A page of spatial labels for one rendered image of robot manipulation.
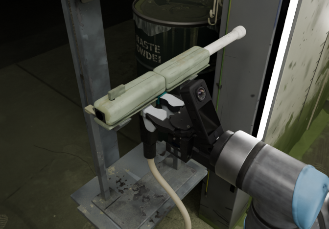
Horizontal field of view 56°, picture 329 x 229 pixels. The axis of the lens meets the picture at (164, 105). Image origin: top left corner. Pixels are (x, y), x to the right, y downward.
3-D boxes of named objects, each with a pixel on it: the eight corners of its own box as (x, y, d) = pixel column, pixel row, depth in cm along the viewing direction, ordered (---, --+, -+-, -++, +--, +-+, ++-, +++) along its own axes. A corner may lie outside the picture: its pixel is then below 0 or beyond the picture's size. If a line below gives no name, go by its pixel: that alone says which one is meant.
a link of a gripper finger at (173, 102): (147, 110, 69) (175, 132, 64) (146, 89, 65) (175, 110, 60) (157, 104, 71) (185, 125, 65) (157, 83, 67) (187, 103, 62)
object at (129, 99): (118, 191, 65) (106, 104, 51) (104, 179, 67) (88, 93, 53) (238, 93, 94) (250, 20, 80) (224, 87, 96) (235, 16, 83)
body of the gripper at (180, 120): (162, 149, 62) (211, 181, 56) (161, 117, 57) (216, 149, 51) (185, 129, 67) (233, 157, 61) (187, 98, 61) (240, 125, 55)
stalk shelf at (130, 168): (151, 138, 100) (150, 135, 99) (207, 174, 88) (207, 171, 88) (70, 198, 82) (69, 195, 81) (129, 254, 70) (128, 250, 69)
